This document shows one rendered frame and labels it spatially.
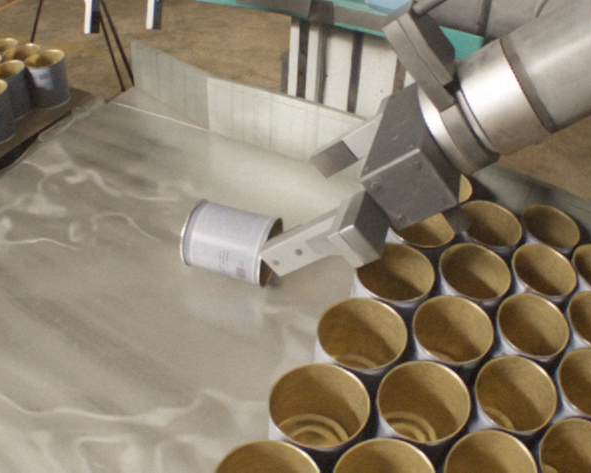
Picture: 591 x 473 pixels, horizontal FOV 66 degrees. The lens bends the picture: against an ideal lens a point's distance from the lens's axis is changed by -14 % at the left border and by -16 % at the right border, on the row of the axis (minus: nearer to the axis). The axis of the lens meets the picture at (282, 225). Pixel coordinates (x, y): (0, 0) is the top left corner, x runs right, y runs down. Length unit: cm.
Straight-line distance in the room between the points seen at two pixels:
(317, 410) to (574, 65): 32
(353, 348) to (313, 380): 9
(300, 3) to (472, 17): 70
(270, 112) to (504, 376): 43
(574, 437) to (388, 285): 23
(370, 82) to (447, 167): 103
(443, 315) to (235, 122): 40
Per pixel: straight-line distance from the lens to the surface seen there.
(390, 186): 34
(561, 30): 34
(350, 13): 105
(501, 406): 47
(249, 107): 69
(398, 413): 45
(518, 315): 48
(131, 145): 74
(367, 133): 47
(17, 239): 63
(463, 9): 42
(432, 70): 34
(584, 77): 33
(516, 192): 61
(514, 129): 34
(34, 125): 84
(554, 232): 59
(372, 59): 134
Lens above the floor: 147
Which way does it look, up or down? 42 degrees down
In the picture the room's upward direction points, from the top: 3 degrees clockwise
